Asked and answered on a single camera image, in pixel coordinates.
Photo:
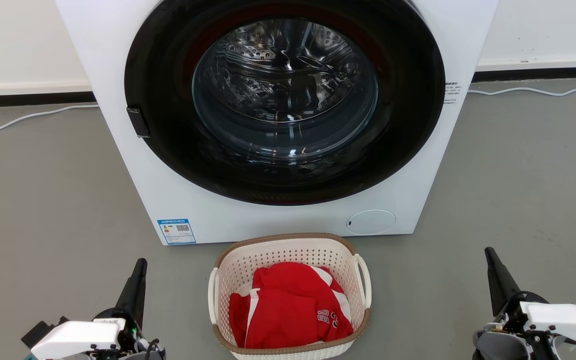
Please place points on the white front-load washing machine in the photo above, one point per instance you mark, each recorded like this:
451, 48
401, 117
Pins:
118, 170

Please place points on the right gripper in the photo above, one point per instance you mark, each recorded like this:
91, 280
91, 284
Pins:
558, 320

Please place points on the white perforated laundry basket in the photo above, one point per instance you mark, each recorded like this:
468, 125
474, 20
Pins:
288, 250

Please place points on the red sports garment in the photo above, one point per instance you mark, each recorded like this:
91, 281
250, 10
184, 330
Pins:
278, 310

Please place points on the round black washer door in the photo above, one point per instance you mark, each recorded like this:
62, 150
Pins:
168, 150

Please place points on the black baseboard strip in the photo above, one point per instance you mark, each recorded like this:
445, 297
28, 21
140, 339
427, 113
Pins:
28, 99
543, 74

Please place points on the small text sticker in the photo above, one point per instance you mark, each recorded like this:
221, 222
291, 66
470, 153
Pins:
451, 93

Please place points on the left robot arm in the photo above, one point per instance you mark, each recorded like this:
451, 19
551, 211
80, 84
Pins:
154, 354

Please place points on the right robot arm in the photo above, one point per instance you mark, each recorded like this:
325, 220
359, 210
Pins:
493, 347

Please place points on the blue energy label sticker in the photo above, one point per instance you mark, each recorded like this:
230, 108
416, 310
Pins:
177, 231

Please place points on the round white filter cover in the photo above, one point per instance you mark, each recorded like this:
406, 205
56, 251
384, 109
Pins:
370, 222

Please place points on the steel washing drum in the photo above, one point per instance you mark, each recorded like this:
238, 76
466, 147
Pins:
278, 75

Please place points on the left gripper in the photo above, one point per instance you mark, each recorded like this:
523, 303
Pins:
75, 337

